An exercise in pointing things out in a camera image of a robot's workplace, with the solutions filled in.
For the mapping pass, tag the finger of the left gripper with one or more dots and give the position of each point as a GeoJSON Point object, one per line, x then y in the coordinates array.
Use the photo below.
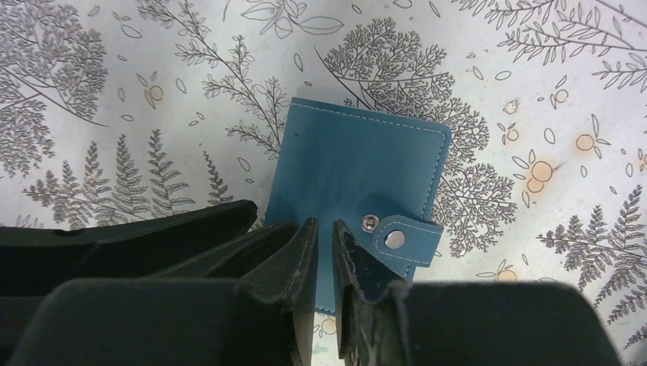
{"type": "Point", "coordinates": [232, 259]}
{"type": "Point", "coordinates": [35, 261]}

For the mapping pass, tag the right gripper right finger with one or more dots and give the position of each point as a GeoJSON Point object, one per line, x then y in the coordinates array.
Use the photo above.
{"type": "Point", "coordinates": [384, 320]}

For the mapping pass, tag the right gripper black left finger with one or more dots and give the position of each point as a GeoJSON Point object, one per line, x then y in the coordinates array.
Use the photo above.
{"type": "Point", "coordinates": [262, 318]}

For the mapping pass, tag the blue leather card holder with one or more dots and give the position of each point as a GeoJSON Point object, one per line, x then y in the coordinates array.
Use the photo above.
{"type": "Point", "coordinates": [379, 173]}

